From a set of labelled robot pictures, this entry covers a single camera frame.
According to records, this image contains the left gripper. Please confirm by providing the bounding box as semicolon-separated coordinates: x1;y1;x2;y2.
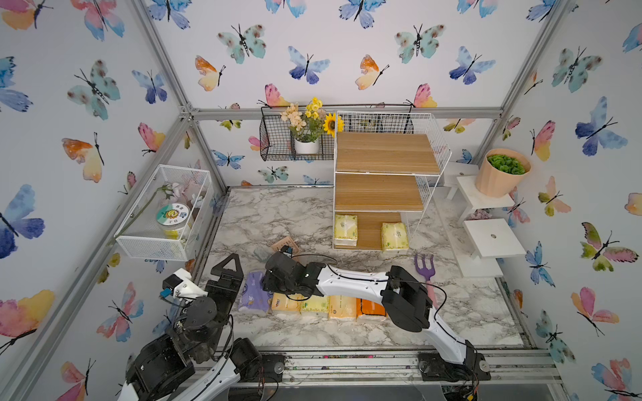
199;253;242;356

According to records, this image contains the beige tissue pack shelf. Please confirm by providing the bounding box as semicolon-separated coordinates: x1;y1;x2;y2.
271;293;301;322
329;296;357;321

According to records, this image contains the purple tissue pack bottom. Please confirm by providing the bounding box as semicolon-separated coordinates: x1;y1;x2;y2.
238;271;273;316

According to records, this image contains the yellow green tissue pack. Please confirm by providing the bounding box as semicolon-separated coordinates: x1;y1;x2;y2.
299;296;329;317

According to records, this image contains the beige tissue pack top shelf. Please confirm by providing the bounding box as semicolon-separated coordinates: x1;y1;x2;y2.
329;296;357;321

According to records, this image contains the orange tissue pack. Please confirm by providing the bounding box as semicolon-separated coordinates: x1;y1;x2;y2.
356;299;387;322

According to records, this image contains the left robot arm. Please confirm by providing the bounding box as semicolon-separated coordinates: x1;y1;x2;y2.
118;253;264;400

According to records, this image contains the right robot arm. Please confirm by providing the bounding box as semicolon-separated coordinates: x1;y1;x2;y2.
262;252;491;382

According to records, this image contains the white upper step shelf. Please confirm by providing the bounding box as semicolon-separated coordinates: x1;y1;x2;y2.
443;162;515;226

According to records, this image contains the white step shelf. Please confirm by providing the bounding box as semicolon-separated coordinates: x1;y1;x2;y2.
443;162;515;226
463;219;526;259

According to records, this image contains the white lower step shelf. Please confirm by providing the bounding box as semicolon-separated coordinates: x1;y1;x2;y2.
463;219;526;259

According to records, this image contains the round green lidded jar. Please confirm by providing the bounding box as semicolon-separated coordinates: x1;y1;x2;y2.
156;203;193;240

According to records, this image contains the artificial pink rose stem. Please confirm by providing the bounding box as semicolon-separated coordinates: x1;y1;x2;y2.
114;165;211;239

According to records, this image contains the purple pink garden fork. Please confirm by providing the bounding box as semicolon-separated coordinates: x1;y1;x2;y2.
414;254;438;307

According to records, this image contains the white pot with flowers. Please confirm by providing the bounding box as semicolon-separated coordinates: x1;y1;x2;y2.
280;98;344;155

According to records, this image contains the pink pot green plant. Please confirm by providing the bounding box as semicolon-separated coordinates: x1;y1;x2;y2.
475;149;532;198

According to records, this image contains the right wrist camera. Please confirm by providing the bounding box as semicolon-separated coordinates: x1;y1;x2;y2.
280;246;294;256

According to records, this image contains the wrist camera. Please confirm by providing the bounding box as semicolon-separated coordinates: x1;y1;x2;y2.
160;268;207;300
280;246;294;256

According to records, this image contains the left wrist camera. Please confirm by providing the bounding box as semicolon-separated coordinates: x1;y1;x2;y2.
160;268;207;300

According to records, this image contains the white wire wall basket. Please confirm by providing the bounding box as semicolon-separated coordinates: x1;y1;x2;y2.
114;165;213;262

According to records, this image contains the black wire wall basket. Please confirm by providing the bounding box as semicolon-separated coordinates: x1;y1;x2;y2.
259;106;334;163

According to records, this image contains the white wire wooden shelf rack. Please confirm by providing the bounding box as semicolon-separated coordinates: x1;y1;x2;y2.
332;110;452;251

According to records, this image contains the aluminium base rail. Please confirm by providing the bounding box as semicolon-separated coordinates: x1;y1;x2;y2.
138;348;568;401

